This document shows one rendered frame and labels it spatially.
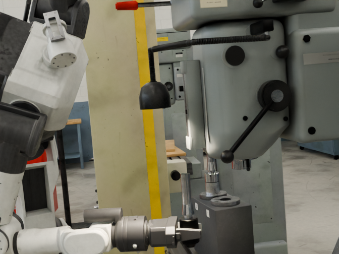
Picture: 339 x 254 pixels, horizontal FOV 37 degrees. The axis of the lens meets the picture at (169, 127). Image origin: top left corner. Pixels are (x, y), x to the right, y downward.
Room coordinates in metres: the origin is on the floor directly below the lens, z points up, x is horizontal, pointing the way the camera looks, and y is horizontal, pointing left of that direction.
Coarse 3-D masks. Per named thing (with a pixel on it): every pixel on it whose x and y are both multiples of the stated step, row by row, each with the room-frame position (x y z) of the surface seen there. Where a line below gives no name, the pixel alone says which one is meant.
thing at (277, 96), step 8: (272, 80) 1.11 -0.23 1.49; (264, 88) 1.11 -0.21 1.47; (272, 88) 1.11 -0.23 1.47; (280, 88) 1.11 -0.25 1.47; (288, 88) 1.11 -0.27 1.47; (264, 96) 1.10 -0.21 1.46; (272, 96) 1.10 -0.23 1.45; (280, 96) 1.11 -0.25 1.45; (288, 96) 1.11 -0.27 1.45; (264, 104) 1.11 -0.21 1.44; (272, 104) 1.11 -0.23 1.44; (280, 104) 1.11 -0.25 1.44; (288, 104) 1.12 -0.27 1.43; (264, 112) 1.10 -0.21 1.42; (256, 120) 1.10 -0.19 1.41; (248, 128) 1.10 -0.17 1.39; (240, 136) 1.10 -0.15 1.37; (240, 144) 1.09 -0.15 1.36; (224, 152) 1.09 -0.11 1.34; (232, 152) 1.09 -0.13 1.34; (224, 160) 1.08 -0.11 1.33; (232, 160) 1.09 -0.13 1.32
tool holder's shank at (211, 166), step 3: (207, 156) 1.63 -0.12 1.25; (207, 159) 1.63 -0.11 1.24; (210, 159) 1.62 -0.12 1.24; (213, 159) 1.63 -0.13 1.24; (207, 162) 1.63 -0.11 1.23; (210, 162) 1.62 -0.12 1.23; (213, 162) 1.62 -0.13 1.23; (207, 165) 1.63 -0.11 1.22; (210, 165) 1.62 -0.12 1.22; (213, 165) 1.62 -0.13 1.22; (207, 168) 1.63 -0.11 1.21; (210, 168) 1.62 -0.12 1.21; (213, 168) 1.62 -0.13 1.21; (210, 171) 1.62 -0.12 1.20; (213, 171) 1.62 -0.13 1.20
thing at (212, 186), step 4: (216, 176) 1.61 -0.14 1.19; (208, 180) 1.61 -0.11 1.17; (212, 180) 1.61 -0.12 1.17; (216, 180) 1.61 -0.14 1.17; (208, 184) 1.62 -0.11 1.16; (212, 184) 1.61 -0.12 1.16; (216, 184) 1.61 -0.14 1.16; (208, 188) 1.62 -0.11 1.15; (212, 188) 1.61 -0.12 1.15; (216, 188) 1.61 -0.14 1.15; (208, 192) 1.62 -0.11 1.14; (212, 192) 1.61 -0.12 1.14; (216, 192) 1.61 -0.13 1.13
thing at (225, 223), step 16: (224, 192) 1.63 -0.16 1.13; (208, 208) 1.51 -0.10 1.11; (224, 208) 1.48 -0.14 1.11; (240, 208) 1.49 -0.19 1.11; (208, 224) 1.52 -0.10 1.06; (224, 224) 1.47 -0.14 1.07; (240, 224) 1.49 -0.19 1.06; (208, 240) 1.53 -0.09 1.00; (224, 240) 1.47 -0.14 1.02; (240, 240) 1.49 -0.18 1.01
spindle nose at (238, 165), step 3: (234, 162) 1.21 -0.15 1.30; (237, 162) 1.21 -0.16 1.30; (240, 162) 1.21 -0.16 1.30; (243, 162) 1.21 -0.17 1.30; (234, 165) 1.22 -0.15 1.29; (237, 165) 1.21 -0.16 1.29; (240, 165) 1.21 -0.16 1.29; (243, 165) 1.21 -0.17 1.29; (234, 168) 1.22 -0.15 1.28; (237, 168) 1.21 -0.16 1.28; (240, 168) 1.21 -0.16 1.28; (243, 168) 1.21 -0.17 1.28
